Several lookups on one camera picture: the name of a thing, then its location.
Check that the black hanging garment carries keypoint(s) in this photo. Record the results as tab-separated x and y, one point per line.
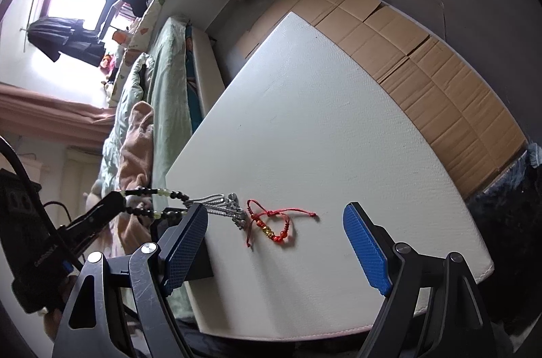
55	36

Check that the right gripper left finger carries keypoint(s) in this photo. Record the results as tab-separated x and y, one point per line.
183	252

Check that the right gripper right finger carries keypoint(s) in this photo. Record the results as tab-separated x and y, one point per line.
374	248

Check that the pink fleece blanket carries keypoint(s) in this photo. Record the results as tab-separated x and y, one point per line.
125	233

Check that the floral window seat cushion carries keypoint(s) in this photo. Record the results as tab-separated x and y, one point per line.
133	43

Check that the light green quilt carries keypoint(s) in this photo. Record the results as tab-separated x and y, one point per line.
132	92

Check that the flattened cardboard sheets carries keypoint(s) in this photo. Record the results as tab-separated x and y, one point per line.
466	124

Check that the green bed sheet mattress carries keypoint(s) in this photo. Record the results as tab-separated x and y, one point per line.
167	94

